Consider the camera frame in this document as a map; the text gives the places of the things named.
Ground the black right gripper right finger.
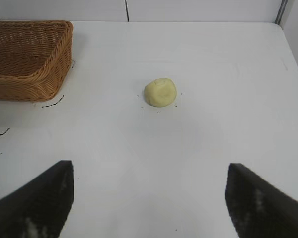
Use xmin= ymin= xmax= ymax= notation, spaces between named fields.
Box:
xmin=224 ymin=163 xmax=298 ymax=238

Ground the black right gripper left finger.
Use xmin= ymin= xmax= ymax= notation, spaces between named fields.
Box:
xmin=0 ymin=160 xmax=75 ymax=238

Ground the pale yellow egg yolk pastry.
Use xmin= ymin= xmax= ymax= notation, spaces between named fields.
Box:
xmin=144 ymin=77 xmax=177 ymax=108

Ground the grey metal frame post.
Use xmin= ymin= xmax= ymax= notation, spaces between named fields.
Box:
xmin=275 ymin=0 xmax=288 ymax=25

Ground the brown woven wicker basket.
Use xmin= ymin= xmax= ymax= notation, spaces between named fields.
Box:
xmin=0 ymin=20 xmax=74 ymax=102

